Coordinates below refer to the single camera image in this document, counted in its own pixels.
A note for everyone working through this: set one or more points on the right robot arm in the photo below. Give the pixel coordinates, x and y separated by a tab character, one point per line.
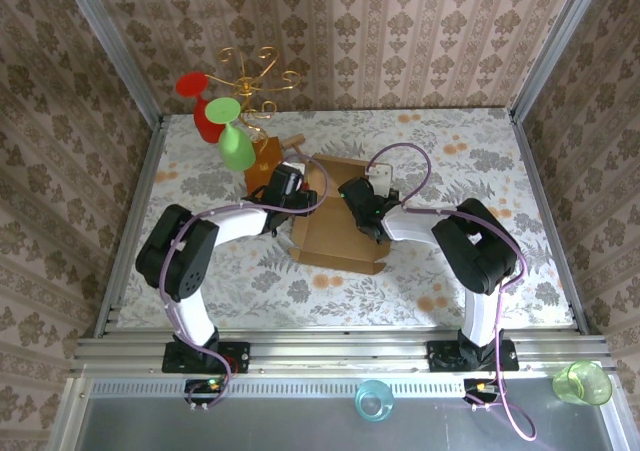
475	251

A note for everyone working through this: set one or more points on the blue plastic cup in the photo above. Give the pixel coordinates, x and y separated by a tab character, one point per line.
374	402

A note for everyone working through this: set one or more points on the aluminium frame post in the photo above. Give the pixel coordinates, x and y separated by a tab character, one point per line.
556	46
110	46

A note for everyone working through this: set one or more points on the red wine glass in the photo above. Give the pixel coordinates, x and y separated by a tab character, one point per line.
190	85

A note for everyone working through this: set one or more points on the aluminium mounting rail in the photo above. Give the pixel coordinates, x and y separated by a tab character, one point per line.
340	351

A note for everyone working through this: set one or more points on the brown cardboard box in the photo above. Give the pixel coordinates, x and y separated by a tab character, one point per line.
330	236

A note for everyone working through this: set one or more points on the green plastic cup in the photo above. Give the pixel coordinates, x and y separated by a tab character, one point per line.
582	383

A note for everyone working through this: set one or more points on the aluminium table side rail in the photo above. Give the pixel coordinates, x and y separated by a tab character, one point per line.
131	226
537	186

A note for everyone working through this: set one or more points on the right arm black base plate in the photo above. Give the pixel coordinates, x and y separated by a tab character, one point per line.
433	358

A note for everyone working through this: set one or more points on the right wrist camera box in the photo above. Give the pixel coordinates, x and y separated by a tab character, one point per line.
382	176

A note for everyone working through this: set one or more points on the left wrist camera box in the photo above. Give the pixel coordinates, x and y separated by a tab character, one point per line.
301	168

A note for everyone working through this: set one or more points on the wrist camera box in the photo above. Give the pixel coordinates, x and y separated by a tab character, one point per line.
301	168
382	176

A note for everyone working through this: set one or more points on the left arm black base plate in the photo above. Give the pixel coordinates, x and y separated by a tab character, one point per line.
240	356

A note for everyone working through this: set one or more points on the small wooden mallet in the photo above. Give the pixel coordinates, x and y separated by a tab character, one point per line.
293	141

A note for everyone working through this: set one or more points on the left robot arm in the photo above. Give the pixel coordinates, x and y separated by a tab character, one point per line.
180	261

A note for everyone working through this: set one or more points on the green wine glass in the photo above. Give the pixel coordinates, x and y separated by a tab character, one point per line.
235	146

